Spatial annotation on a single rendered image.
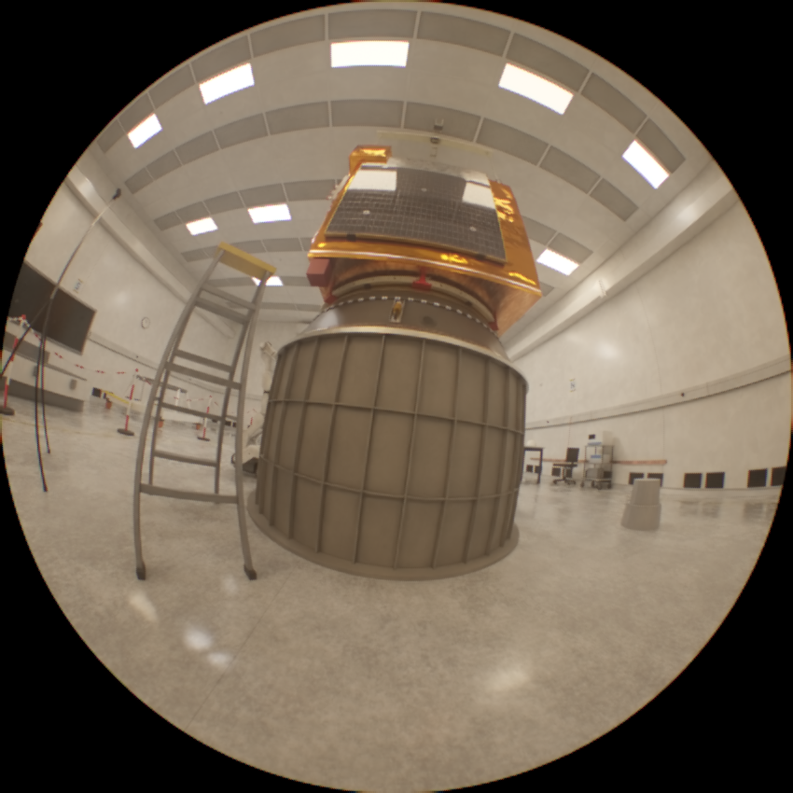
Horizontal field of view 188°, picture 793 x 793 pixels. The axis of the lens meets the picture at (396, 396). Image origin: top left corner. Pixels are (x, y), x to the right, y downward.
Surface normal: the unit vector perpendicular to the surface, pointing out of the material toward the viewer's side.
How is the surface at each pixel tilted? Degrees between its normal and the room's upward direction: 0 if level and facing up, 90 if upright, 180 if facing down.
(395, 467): 90
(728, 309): 90
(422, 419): 90
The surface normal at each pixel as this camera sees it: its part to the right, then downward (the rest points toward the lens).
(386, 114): -0.13, 0.97
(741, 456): -0.99, -0.14
